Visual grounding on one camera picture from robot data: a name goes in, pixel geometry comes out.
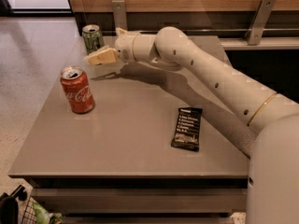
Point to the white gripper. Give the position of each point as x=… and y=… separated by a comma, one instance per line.
x=124, y=48

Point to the green soda can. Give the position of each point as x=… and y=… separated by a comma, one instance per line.
x=92, y=37

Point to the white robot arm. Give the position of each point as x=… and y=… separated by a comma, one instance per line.
x=273, y=182

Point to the red Coca-Cola can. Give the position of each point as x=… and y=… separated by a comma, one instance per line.
x=76, y=88

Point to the black snack bar wrapper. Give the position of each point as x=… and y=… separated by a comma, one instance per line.
x=187, y=130

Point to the grey table drawer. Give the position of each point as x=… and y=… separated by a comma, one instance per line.
x=141, y=201

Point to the green bag in basket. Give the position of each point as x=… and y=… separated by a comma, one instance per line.
x=45, y=217

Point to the left metal bracket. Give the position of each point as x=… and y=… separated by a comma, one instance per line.
x=119, y=14

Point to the metal bracket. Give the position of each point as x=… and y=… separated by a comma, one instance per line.
x=255, y=32
x=119, y=14

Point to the right metal bracket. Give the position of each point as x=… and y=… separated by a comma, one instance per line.
x=255, y=32

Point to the black wire basket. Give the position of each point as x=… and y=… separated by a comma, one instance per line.
x=16, y=207

